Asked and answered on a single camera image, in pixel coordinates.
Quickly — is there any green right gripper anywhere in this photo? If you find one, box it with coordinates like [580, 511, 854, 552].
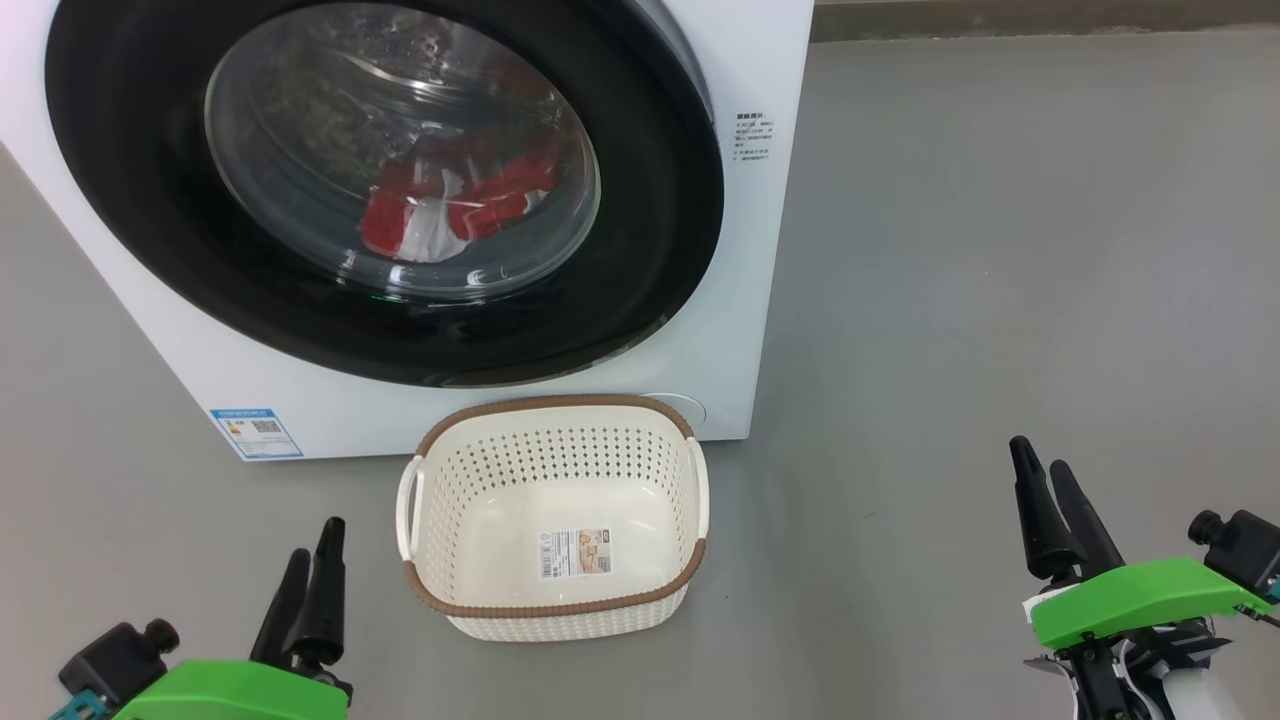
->
[1009, 436, 1271, 720]

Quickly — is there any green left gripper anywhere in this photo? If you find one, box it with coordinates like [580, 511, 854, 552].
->
[113, 517, 354, 720]

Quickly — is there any red and white garment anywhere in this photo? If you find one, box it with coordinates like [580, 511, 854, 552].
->
[358, 130, 566, 265]

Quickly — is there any black round glass washer door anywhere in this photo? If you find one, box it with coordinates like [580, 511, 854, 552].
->
[44, 0, 725, 389]

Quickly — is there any cream basket with brown rim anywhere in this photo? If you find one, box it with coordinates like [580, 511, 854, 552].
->
[396, 394, 711, 643]

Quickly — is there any printed instruction label sticker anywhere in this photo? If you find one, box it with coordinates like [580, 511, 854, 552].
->
[540, 528, 613, 579]

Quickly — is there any white washing machine body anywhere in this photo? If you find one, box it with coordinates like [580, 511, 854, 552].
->
[0, 0, 816, 463]

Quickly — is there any blue energy label sticker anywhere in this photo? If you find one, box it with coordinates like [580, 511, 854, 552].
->
[209, 407, 304, 462]

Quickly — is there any round white filter cover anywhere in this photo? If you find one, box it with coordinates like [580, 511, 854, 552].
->
[640, 392, 707, 437]

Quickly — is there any black text sticker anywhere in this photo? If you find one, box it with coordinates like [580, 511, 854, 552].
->
[735, 111, 773, 163]

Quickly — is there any grey skirting board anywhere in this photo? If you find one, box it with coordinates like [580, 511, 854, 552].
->
[812, 0, 1280, 43]

